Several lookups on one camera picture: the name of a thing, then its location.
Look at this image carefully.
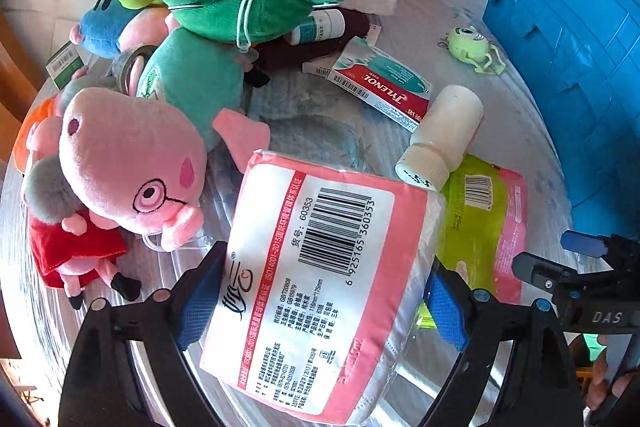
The blue shirt pig plush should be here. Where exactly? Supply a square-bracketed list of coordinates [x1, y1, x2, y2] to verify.
[70, 0, 169, 58]

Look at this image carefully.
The red green Tylenol box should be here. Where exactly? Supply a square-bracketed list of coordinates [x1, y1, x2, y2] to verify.
[328, 37, 433, 132]

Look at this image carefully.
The green wet wipes pack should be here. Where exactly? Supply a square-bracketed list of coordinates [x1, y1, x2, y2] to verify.
[437, 155, 528, 305]

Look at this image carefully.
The light blue tablecloth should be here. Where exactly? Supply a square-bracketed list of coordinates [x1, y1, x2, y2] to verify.
[1, 0, 586, 426]

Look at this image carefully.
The wooden chair back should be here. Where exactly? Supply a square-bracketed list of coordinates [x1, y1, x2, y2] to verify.
[0, 15, 46, 162]

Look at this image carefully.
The small teal white bottle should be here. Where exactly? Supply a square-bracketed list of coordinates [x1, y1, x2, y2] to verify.
[284, 9, 346, 46]

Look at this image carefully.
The dark maroon cloth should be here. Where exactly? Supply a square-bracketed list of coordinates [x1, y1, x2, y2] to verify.
[254, 9, 370, 72]

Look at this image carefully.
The orange dress pig plush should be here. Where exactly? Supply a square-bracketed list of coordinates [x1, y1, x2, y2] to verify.
[11, 74, 120, 176]

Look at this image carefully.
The grey tape roll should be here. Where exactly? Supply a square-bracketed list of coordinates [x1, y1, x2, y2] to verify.
[111, 44, 157, 96]

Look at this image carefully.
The white medicine bottle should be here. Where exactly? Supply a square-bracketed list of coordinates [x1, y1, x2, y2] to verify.
[395, 84, 485, 192]

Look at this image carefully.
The small green white box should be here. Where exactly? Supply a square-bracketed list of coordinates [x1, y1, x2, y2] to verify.
[44, 41, 85, 90]

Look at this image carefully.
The blue plastic crate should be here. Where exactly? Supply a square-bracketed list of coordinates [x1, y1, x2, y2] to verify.
[483, 0, 639, 239]

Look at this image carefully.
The pink tissue pack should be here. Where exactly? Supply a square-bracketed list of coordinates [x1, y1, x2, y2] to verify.
[200, 150, 446, 425]

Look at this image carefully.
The person's right hand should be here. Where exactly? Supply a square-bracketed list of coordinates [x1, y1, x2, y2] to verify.
[586, 349, 638, 411]

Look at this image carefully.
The large pink pig plush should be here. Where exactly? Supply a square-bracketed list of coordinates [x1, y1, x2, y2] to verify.
[57, 26, 272, 253]

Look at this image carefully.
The red dress pig plush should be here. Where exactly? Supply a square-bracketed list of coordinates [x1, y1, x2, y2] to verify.
[24, 155, 141, 310]

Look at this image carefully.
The green one-eyed monster plush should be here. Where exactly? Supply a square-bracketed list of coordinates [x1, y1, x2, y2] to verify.
[447, 26, 506, 75]

